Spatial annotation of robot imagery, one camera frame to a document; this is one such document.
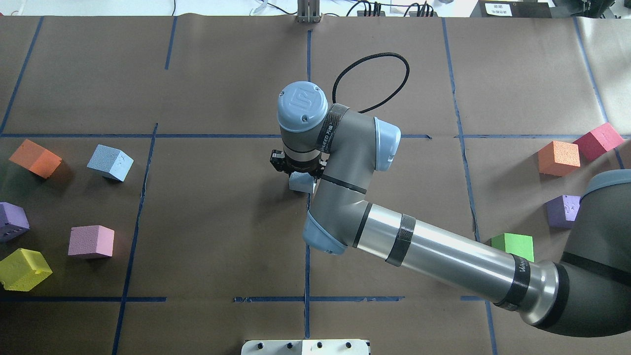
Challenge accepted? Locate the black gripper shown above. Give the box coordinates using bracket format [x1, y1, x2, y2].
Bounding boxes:
[270, 150, 325, 179]

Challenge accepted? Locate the aluminium frame post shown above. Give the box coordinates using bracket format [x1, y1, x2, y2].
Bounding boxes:
[297, 0, 322, 23]

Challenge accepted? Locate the purple foam block left side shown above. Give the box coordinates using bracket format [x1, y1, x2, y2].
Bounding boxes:
[0, 202, 30, 243]

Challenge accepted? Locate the light blue block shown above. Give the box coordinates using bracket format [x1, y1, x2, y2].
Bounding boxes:
[288, 172, 317, 195]
[86, 144, 134, 182]

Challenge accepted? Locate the dark pink foam block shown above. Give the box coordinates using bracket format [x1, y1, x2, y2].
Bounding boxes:
[574, 123, 624, 162]

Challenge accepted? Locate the black power box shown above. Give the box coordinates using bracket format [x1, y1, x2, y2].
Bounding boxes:
[469, 0, 552, 18]

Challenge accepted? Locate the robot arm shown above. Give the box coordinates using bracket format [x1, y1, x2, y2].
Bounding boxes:
[270, 80, 630, 338]

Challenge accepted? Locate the orange foam block right side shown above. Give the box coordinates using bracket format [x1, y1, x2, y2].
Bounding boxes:
[537, 140, 581, 176]

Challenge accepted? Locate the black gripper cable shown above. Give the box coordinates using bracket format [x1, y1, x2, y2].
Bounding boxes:
[332, 52, 411, 114]

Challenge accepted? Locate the orange foam block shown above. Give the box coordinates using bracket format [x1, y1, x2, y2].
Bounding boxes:
[9, 139, 62, 179]
[537, 140, 581, 176]

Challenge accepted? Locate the orange foam block left side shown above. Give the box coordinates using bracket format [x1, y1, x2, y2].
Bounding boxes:
[9, 139, 62, 179]

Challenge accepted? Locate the green foam block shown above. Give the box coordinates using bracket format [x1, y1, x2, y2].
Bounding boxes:
[491, 232, 535, 261]

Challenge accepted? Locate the yellow foam block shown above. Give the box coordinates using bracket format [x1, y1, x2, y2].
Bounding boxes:
[0, 248, 53, 292]

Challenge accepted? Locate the purple foam block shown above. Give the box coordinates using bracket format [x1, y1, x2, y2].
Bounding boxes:
[0, 202, 30, 243]
[545, 195, 581, 229]

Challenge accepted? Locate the purple foam block right side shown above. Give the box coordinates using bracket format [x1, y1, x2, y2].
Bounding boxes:
[545, 195, 581, 229]

